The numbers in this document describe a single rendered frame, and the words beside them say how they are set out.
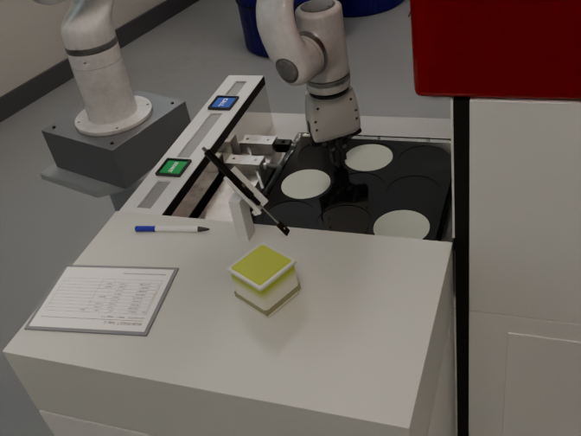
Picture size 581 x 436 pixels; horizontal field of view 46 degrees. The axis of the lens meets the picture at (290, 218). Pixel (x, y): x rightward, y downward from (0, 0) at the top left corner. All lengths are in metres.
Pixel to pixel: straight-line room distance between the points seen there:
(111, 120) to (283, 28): 0.64
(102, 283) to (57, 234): 1.94
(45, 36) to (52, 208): 1.40
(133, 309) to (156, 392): 0.15
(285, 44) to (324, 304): 0.44
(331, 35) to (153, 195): 0.45
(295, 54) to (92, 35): 0.58
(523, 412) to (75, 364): 0.80
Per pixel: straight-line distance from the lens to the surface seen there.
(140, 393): 1.05
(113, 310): 1.12
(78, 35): 1.63
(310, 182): 1.39
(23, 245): 3.14
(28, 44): 4.33
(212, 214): 1.40
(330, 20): 1.24
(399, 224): 1.26
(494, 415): 1.42
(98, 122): 1.72
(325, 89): 1.29
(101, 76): 1.66
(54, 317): 1.16
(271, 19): 1.20
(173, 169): 1.41
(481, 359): 1.30
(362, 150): 1.46
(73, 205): 3.26
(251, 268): 1.01
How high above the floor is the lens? 1.69
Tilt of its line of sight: 37 degrees down
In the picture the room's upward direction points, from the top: 11 degrees counter-clockwise
